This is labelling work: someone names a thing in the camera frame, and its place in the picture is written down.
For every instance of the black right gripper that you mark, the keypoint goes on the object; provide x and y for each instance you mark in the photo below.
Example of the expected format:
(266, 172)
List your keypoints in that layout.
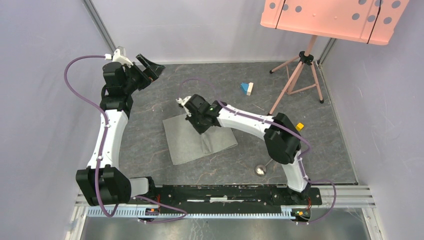
(200, 129)

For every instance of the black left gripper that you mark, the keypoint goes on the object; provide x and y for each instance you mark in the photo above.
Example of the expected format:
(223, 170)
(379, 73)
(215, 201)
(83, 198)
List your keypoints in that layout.
(152, 72)

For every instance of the grey cloth napkin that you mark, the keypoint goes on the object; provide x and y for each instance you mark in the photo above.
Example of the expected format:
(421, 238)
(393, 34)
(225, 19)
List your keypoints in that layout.
(186, 144)

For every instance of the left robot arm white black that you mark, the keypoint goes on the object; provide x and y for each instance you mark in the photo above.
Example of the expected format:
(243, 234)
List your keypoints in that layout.
(101, 182)

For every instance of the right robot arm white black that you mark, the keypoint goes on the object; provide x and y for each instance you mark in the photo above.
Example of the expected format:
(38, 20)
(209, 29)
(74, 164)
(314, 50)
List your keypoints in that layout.
(282, 139)

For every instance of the blue and white block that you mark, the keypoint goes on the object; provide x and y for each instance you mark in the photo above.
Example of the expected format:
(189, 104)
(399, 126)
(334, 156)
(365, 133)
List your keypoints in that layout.
(247, 88)

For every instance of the silver spoon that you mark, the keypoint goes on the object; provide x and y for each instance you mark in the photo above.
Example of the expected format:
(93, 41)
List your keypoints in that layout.
(261, 169)

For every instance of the yellow cube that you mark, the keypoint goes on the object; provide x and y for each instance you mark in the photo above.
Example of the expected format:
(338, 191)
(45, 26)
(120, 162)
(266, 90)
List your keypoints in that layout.
(299, 126)

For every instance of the pink music stand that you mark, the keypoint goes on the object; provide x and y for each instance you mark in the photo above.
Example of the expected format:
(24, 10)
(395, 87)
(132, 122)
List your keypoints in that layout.
(364, 21)

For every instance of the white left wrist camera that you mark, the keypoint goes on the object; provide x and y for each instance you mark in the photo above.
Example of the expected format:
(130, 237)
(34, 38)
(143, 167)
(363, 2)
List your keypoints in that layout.
(119, 55)

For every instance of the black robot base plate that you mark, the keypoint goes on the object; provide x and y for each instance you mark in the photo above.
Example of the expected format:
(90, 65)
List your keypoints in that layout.
(233, 198)

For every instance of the white slotted cable duct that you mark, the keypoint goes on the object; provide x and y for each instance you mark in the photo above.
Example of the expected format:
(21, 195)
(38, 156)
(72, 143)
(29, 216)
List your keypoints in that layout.
(141, 212)

